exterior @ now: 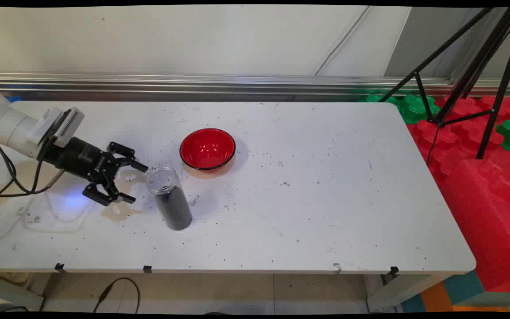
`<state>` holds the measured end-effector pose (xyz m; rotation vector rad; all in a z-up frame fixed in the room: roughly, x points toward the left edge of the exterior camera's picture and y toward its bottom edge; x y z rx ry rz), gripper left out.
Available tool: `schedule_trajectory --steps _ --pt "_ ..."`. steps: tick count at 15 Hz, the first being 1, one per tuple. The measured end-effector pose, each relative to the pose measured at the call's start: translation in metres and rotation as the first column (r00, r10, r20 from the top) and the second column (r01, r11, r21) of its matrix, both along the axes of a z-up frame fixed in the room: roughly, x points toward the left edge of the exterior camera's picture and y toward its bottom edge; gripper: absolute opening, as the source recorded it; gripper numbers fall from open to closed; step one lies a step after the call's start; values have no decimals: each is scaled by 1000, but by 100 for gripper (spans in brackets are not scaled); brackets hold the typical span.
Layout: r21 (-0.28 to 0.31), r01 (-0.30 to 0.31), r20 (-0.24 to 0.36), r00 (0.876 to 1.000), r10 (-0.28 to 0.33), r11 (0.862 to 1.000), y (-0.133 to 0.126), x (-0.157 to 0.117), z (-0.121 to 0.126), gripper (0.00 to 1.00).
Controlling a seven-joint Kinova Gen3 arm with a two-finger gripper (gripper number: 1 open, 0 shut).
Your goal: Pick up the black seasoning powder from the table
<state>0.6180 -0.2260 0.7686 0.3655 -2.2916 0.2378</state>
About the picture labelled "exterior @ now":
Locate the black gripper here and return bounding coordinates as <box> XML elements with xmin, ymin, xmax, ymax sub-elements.
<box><xmin>38</xmin><ymin>136</ymin><xmax>148</xmax><ymax>207</ymax></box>

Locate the clear jar with dark grains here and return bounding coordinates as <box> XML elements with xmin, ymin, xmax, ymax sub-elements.
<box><xmin>147</xmin><ymin>166</ymin><xmax>193</xmax><ymax>231</ymax></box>

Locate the red bowl with black rim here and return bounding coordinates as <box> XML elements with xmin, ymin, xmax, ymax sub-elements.
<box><xmin>179</xmin><ymin>128</ymin><xmax>236</xmax><ymax>171</ymax></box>

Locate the grey table leg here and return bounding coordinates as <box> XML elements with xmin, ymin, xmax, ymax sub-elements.
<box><xmin>0</xmin><ymin>274</ymin><xmax>46</xmax><ymax>311</ymax></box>
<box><xmin>366</xmin><ymin>272</ymin><xmax>455</xmax><ymax>313</ymax></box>

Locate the red foam puzzle block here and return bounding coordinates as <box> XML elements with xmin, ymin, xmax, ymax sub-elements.
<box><xmin>437</xmin><ymin>94</ymin><xmax>510</xmax><ymax>133</ymax></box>
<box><xmin>408</xmin><ymin>119</ymin><xmax>506</xmax><ymax>184</ymax></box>

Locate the multicolour foam floor mat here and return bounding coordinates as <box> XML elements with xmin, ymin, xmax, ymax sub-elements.
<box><xmin>400</xmin><ymin>269</ymin><xmax>510</xmax><ymax>313</ymax></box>

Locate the black tripod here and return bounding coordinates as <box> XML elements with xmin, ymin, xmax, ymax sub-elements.
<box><xmin>377</xmin><ymin>7</ymin><xmax>510</xmax><ymax>167</ymax></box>

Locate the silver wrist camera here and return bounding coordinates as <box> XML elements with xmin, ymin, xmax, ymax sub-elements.
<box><xmin>54</xmin><ymin>108</ymin><xmax>85</xmax><ymax>148</ymax></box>

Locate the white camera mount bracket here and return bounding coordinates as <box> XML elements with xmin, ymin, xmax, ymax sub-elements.
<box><xmin>38</xmin><ymin>106</ymin><xmax>65</xmax><ymax>147</ymax></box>

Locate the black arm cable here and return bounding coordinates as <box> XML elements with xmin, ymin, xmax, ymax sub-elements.
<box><xmin>0</xmin><ymin>140</ymin><xmax>67</xmax><ymax>206</ymax></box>

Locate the black floor cable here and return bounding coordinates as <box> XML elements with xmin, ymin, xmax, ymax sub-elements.
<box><xmin>93</xmin><ymin>277</ymin><xmax>141</xmax><ymax>314</ymax></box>

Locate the aluminium wall rail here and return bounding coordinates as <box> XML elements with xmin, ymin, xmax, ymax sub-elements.
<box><xmin>0</xmin><ymin>72</ymin><xmax>510</xmax><ymax>101</ymax></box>

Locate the white wall cable conduit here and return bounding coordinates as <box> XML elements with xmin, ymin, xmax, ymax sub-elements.
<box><xmin>313</xmin><ymin>6</ymin><xmax>371</xmax><ymax>77</ymax></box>

